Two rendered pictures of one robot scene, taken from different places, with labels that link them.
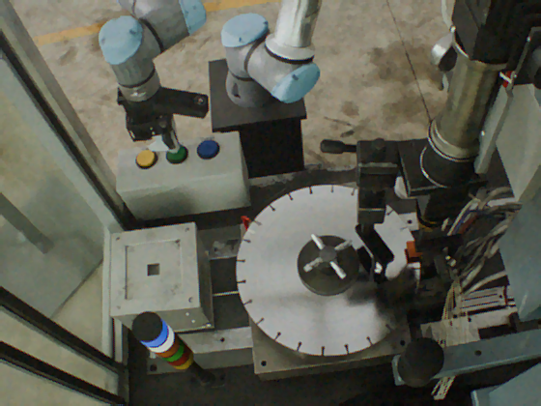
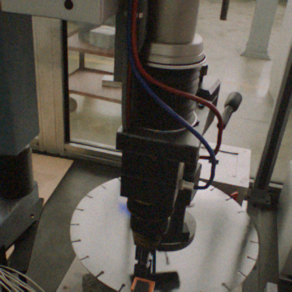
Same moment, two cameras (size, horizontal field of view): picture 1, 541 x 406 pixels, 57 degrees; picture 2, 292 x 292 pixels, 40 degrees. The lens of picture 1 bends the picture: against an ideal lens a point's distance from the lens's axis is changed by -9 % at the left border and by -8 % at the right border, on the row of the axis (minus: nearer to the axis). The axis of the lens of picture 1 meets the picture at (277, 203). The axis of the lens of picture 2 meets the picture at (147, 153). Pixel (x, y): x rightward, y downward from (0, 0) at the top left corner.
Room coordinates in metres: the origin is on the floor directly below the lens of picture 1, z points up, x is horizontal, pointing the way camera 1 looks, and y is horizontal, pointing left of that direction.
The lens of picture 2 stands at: (0.40, -0.61, 1.42)
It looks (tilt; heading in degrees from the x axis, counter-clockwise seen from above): 31 degrees down; 99
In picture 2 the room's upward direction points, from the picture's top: 5 degrees clockwise
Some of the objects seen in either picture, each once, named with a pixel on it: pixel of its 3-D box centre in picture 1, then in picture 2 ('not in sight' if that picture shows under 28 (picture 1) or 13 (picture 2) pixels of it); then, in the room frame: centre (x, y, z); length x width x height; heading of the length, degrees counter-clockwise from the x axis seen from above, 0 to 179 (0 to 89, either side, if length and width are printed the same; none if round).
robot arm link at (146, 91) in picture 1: (138, 82); not in sight; (0.69, 0.21, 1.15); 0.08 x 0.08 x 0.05
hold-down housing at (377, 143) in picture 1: (374, 183); (189, 137); (0.38, -0.14, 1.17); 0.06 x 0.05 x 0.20; 79
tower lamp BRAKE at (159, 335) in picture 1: (150, 329); not in sight; (0.23, 0.21, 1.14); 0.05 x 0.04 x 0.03; 178
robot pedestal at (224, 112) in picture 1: (268, 160); not in sight; (0.98, 0.01, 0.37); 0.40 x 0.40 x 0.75; 88
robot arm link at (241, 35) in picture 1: (248, 43); not in sight; (0.98, 0.00, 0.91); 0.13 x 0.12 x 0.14; 32
